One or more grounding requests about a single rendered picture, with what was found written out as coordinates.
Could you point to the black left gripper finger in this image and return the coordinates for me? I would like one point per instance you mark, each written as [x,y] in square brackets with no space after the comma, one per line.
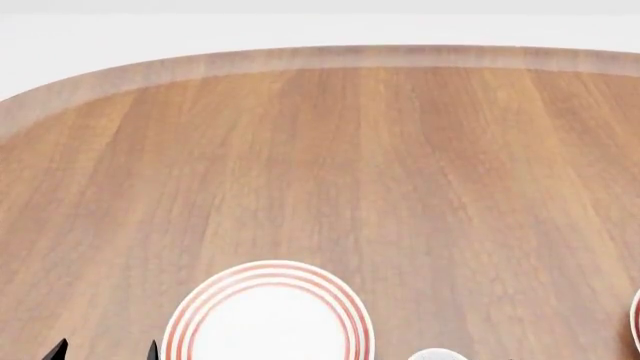
[153,351]
[56,351]

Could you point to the white plate with red rings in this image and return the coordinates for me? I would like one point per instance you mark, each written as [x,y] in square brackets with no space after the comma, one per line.
[270,322]
[635,318]

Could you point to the white mug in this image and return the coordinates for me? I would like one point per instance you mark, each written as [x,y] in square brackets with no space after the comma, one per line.
[436,354]

